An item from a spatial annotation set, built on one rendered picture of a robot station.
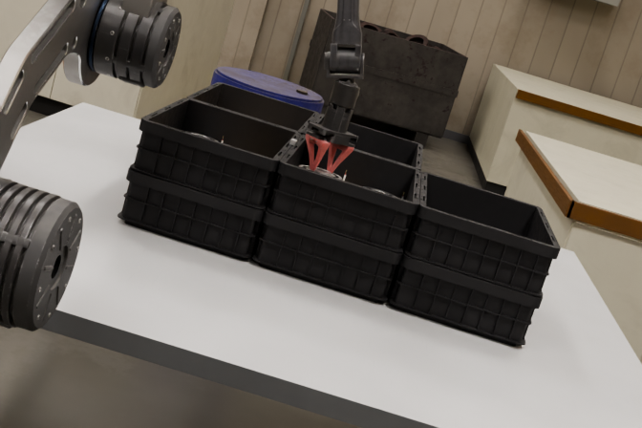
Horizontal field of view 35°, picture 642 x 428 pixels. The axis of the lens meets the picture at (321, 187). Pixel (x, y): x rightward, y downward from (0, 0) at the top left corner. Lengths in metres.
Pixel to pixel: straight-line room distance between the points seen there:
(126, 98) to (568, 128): 3.34
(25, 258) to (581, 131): 6.65
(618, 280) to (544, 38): 6.13
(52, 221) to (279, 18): 8.57
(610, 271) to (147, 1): 2.53
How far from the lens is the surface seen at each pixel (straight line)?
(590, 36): 9.91
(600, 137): 7.76
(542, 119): 7.68
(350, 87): 2.24
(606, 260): 3.87
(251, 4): 9.77
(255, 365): 1.70
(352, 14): 2.24
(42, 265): 1.30
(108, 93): 6.00
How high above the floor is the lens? 1.36
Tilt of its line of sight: 13 degrees down
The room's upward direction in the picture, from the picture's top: 17 degrees clockwise
